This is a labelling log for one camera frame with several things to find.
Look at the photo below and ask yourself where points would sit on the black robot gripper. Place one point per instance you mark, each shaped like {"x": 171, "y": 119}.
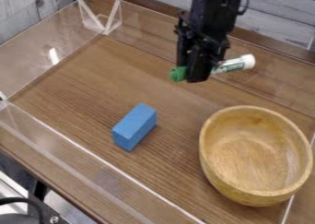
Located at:
{"x": 203, "y": 29}

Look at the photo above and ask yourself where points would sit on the green whiteboard marker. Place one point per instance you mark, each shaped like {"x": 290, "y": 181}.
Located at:
{"x": 179, "y": 73}

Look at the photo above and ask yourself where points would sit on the brown wooden bowl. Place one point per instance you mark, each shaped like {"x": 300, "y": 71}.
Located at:
{"x": 255, "y": 155}

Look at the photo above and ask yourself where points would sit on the blue rectangular block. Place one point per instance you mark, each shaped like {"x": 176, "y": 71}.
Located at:
{"x": 133, "y": 126}

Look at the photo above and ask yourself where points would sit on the clear acrylic corner bracket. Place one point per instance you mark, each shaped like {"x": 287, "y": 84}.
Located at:
{"x": 100, "y": 23}

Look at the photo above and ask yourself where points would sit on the black metal table frame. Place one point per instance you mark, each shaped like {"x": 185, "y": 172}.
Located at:
{"x": 21, "y": 196}

